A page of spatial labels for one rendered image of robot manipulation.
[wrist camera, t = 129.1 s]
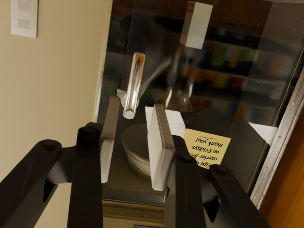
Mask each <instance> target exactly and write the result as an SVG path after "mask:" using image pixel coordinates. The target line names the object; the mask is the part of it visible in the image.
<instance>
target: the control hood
mask: <svg viewBox="0 0 304 228"><path fill-rule="evenodd" d="M102 208H103V228H134V225H143V226H151V227H160V228H163V227H164V213H158V212H150V211H142V210H134V209H123V208H115V207H107V206H102Z"/></svg>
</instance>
